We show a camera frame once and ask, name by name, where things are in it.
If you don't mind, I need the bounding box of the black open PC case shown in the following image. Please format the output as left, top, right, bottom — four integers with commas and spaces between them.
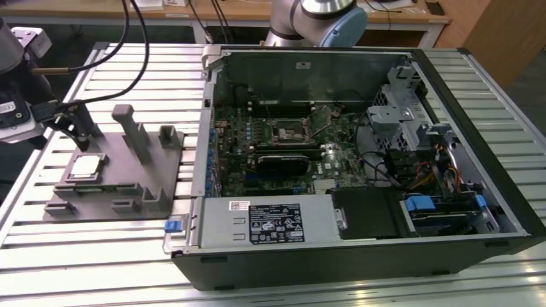
169, 44, 546, 292

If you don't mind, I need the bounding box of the hard disk in blue carrier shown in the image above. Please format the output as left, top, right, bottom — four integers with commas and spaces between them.
403, 194, 469, 237

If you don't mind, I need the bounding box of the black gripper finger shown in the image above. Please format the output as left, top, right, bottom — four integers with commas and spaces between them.
53, 120, 90, 152
72, 101, 104, 142

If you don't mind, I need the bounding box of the silver square CPU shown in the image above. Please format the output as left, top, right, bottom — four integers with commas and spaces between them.
69, 155, 106, 177

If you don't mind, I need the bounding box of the black plastic shroud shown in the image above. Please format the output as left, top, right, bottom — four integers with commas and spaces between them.
325, 187, 419, 240

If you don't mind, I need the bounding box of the CPU socket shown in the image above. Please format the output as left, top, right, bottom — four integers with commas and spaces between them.
265, 117, 319, 145

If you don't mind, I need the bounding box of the small silver heatsink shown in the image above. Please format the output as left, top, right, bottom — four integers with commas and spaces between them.
313, 178, 337, 194

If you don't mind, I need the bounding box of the black camera cable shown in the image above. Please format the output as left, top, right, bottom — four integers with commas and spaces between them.
78, 0, 150, 105
65, 0, 130, 72

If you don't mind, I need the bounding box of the white box on desk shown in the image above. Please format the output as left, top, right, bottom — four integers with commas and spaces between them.
129, 0, 165, 10

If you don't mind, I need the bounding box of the grey case latch block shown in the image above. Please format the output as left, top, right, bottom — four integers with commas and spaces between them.
200, 46, 222, 70

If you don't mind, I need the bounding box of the yellow wire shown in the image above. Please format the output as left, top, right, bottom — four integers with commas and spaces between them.
443, 161, 464, 193

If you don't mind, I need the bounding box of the black graphics card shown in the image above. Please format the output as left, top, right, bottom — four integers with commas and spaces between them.
253, 153, 311, 177

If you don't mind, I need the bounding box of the wooden cabinet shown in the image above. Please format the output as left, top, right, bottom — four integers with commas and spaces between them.
433, 0, 546, 90

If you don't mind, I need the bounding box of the grey parts rack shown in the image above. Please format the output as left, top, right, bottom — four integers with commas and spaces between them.
41, 104, 186, 223

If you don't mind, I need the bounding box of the green motherboard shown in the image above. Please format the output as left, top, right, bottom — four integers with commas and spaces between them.
210, 104, 372, 198

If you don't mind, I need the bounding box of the metal drive cage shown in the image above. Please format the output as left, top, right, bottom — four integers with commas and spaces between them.
365, 65, 431, 151

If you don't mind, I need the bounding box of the black cable in case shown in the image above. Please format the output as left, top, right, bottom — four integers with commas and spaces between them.
360, 152, 404, 188

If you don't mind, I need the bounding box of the grey power supply with label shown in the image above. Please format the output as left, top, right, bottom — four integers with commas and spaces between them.
197, 194, 341, 249

